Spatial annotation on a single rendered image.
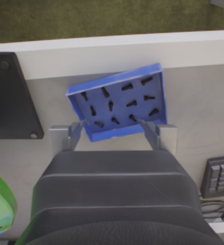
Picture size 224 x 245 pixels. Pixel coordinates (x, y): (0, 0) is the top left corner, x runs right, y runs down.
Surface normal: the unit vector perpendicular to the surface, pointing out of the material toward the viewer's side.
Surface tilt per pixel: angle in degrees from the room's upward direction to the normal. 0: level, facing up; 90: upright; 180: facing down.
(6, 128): 0
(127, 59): 0
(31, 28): 0
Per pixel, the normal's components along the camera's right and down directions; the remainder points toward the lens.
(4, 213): 0.42, 0.67
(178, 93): 0.02, 0.67
